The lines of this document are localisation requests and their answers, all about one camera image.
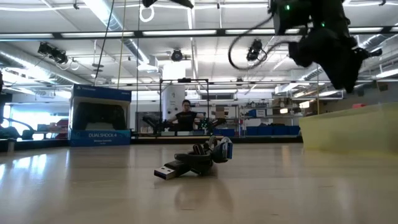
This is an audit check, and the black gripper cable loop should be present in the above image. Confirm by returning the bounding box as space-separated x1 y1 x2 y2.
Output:
228 14 275 72

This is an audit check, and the short black USB cable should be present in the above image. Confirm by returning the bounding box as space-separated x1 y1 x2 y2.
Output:
153 135 234 182

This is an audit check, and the black ceiling-hung camera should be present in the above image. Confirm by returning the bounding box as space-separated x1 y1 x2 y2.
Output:
246 38 268 62

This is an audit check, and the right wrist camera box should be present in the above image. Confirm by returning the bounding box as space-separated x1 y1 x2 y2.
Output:
269 0 313 35

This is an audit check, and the black overhead frame bar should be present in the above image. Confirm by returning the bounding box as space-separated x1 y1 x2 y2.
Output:
0 26 398 40

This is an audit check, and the white cable loop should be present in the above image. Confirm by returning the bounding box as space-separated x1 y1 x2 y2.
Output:
139 4 155 24

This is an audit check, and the black aluminium table frame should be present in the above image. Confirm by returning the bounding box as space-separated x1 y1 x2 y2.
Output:
0 136 303 154

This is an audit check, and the white column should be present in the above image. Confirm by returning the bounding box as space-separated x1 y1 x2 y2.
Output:
161 63 187 123

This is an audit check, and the person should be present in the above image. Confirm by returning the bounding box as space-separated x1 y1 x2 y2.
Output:
167 99 205 132

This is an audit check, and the blue DualShock controller box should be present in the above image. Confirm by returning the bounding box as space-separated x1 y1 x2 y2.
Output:
68 83 132 147

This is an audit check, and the black background rig frame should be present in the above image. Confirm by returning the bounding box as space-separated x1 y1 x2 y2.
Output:
159 78 210 135

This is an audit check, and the yellow translucent plastic bin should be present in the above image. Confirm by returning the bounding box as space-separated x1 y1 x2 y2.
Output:
298 102 398 156

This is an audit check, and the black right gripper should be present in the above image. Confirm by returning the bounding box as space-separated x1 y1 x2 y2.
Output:
289 29 382 93

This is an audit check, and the row of blue bins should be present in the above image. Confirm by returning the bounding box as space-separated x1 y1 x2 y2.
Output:
245 124 301 136

